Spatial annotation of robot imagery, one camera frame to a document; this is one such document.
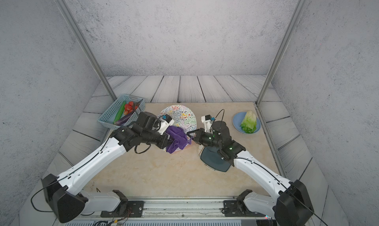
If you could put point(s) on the plaid striped white plate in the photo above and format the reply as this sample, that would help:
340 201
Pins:
204 158

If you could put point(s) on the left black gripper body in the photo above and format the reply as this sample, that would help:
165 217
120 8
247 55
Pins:
161 140

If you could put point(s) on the purple eggplant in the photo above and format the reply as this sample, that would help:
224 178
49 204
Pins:
125 118

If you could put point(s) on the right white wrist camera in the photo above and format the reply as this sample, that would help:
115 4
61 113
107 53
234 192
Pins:
207 120

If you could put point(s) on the colourful speckled round plate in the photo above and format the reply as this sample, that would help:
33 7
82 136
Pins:
183 117

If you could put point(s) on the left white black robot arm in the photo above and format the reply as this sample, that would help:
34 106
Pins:
64 193

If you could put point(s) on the right metal frame post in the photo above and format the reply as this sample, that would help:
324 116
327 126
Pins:
283 45

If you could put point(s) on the metal frame post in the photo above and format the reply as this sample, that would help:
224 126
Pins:
69 18
283 45

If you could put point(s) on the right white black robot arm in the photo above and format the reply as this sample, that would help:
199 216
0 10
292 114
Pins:
288 202

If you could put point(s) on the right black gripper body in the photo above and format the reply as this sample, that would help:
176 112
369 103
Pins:
205 139

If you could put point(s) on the green lettuce head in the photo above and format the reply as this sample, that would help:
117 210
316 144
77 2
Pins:
249 123

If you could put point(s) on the left metal frame post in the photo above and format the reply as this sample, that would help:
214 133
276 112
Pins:
69 18

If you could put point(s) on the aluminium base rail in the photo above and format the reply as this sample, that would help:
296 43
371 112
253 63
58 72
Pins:
187 210

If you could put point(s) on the light blue round plate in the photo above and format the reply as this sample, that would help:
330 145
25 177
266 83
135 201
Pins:
237 120

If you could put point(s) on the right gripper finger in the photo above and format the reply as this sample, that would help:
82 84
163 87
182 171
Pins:
192 139
193 133

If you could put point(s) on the dark teal square plate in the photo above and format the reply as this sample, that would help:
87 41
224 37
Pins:
213 159

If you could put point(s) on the light blue perforated basket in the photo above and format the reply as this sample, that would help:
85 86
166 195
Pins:
107 118

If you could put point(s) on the red cherry tomatoes bunch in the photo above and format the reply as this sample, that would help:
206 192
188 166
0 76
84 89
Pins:
130 107

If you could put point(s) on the green cucumber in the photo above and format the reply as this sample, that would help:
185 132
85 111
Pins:
119 113

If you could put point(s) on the purple cloth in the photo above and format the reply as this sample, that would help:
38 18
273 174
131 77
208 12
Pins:
178 139

